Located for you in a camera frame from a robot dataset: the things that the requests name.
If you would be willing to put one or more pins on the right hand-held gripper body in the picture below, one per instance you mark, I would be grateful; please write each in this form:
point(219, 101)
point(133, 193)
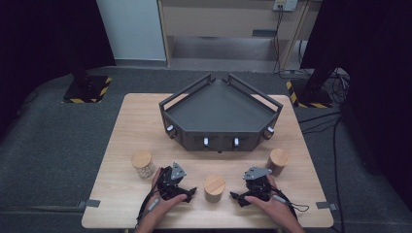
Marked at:
point(257, 186)

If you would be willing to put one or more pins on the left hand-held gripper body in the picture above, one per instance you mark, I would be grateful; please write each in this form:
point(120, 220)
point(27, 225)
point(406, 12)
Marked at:
point(171, 184)

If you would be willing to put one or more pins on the person's left hand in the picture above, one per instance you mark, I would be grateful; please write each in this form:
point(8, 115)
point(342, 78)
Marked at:
point(155, 210)

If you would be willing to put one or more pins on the person's right hand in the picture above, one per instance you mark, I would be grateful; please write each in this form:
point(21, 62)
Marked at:
point(277, 210)

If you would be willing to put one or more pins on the wooden-lid jar tan contents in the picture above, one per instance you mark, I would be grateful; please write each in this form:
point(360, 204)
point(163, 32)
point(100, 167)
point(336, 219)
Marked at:
point(214, 188)

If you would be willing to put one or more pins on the right wooden cylinder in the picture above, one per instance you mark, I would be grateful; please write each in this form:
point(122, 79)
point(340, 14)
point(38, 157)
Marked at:
point(278, 161)

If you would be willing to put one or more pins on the wooden-lid jar pale contents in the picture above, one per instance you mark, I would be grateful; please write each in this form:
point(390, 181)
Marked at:
point(143, 164)

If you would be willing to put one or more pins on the grey tape piece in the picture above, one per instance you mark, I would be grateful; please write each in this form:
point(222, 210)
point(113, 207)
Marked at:
point(90, 203)
point(325, 205)

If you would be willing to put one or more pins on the dark grey corner rack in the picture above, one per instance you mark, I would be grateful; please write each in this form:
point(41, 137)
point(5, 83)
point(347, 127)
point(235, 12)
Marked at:
point(220, 113)

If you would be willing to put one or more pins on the black stand with striped base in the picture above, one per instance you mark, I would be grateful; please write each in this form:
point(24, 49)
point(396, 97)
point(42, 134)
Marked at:
point(311, 95)
point(85, 89)

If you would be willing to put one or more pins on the black curtain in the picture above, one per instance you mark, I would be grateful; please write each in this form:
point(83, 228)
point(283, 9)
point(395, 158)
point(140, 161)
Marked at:
point(375, 81)
point(39, 48)

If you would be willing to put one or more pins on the white panel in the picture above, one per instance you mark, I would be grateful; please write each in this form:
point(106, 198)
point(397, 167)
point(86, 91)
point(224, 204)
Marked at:
point(131, 29)

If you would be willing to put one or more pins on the light wooden cabinet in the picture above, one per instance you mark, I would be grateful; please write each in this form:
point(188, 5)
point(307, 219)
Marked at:
point(220, 19)

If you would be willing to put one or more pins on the white power strip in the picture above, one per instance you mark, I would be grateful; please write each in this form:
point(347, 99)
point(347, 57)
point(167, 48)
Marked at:
point(285, 4)

